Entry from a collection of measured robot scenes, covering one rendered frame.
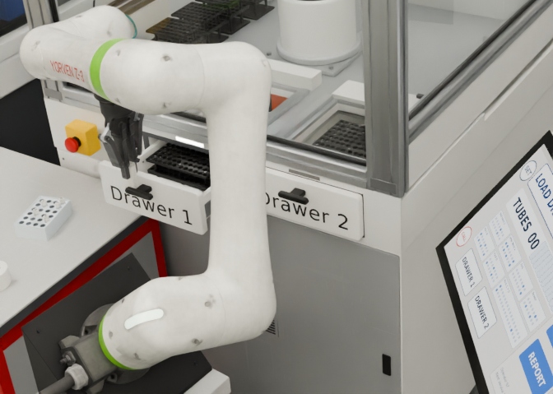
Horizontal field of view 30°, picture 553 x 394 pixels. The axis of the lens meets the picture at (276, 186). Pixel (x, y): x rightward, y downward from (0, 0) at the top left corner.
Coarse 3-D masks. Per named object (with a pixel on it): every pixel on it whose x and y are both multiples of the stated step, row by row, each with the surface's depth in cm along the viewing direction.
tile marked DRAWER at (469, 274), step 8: (464, 256) 184; (472, 256) 182; (456, 264) 185; (464, 264) 182; (472, 264) 180; (464, 272) 181; (472, 272) 179; (480, 272) 177; (464, 280) 180; (472, 280) 178; (480, 280) 176; (464, 288) 179; (472, 288) 177; (464, 296) 178
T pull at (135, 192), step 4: (144, 184) 230; (128, 188) 229; (132, 188) 229; (136, 188) 229; (140, 188) 229; (144, 188) 229; (148, 188) 229; (128, 192) 229; (132, 192) 228; (136, 192) 228; (140, 192) 227; (144, 192) 227; (148, 192) 227; (136, 196) 228; (140, 196) 227; (144, 196) 227; (148, 196) 226; (152, 196) 226; (148, 200) 227
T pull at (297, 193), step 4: (296, 188) 224; (280, 192) 223; (284, 192) 223; (288, 192) 223; (292, 192) 223; (296, 192) 223; (300, 192) 222; (304, 192) 223; (280, 196) 223; (284, 196) 223; (288, 196) 222; (292, 196) 222; (296, 196) 221; (300, 196) 221; (292, 200) 222; (296, 200) 221; (300, 200) 220; (304, 200) 220; (308, 200) 220; (304, 204) 220
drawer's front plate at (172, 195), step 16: (112, 176) 236; (144, 176) 230; (160, 192) 229; (176, 192) 226; (192, 192) 223; (128, 208) 238; (144, 208) 235; (160, 208) 231; (176, 208) 228; (192, 208) 225; (176, 224) 231; (192, 224) 228
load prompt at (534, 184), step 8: (544, 168) 176; (536, 176) 177; (544, 176) 175; (552, 176) 173; (528, 184) 178; (536, 184) 176; (544, 184) 174; (552, 184) 172; (536, 192) 175; (544, 192) 173; (552, 192) 171; (536, 200) 174; (544, 200) 172; (552, 200) 170; (544, 208) 171; (552, 208) 169; (544, 216) 169; (552, 216) 168; (552, 224) 167; (552, 232) 165
